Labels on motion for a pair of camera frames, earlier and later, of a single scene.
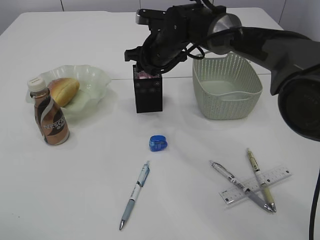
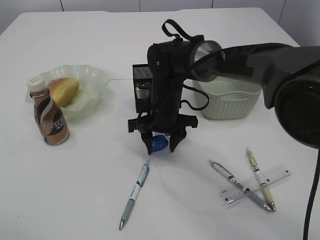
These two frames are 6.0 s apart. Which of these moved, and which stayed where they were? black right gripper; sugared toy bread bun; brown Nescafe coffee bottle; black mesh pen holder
Moved: black right gripper
Stayed: brown Nescafe coffee bottle; black mesh pen holder; sugared toy bread bun
